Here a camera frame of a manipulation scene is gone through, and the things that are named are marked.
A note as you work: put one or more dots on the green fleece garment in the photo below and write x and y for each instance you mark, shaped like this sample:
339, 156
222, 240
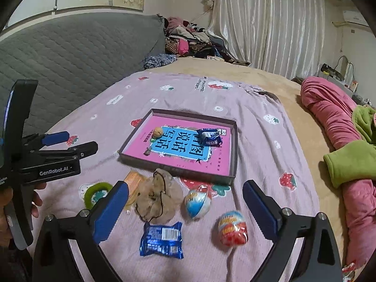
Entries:
355, 160

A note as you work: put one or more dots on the walnut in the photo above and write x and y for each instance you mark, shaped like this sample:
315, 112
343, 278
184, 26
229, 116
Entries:
158, 132

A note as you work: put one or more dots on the blue white surprise egg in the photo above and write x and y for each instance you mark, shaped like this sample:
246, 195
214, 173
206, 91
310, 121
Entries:
198, 201

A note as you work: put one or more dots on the pile of clothes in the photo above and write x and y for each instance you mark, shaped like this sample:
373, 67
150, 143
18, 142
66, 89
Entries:
187, 39

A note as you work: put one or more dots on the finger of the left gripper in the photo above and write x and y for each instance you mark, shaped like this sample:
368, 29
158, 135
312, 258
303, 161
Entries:
36, 142
75, 152

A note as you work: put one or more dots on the blue snack packet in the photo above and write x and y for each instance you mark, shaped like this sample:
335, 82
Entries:
162, 240

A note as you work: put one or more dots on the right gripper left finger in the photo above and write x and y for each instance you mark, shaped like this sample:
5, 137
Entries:
53, 257

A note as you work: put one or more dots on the grey shallow box tray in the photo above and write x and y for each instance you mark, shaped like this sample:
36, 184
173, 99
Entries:
182, 149

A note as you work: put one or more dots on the red surprise egg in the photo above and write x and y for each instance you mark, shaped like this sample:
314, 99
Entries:
232, 229

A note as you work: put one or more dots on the cluttered side desk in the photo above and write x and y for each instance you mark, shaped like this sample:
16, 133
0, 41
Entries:
342, 75

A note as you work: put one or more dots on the beige sheer scrunchie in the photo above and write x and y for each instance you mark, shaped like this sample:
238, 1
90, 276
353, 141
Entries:
158, 198

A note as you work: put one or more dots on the person's left hand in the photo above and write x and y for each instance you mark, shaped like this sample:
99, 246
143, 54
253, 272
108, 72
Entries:
18, 206

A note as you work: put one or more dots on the blue patterned cloth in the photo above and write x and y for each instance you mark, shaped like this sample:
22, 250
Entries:
159, 60

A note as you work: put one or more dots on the orange wrapped biscuit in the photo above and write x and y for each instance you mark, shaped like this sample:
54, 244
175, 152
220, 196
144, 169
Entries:
133, 179

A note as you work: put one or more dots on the green fuzzy scrunchie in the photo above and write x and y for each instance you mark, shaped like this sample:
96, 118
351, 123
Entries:
96, 192

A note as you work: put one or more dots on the pink quilt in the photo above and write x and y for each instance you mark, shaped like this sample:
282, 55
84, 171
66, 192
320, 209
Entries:
334, 109

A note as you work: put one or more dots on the tan bed sheet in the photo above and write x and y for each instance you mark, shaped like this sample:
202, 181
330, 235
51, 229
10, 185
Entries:
313, 140

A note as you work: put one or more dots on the white air conditioner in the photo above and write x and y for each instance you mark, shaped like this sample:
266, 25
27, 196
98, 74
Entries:
351, 17

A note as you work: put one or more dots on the pink strawberry print blanket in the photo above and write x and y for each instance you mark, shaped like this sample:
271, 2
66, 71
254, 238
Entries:
267, 151

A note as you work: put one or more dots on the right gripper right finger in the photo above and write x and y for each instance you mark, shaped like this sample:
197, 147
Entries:
318, 259

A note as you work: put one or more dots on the white striped curtain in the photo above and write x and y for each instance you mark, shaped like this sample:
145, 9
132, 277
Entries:
284, 37

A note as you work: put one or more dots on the grey quilted headboard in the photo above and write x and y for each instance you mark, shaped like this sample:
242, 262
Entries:
74, 58

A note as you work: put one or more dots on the small blue candy packet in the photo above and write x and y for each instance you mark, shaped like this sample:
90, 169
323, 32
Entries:
209, 137

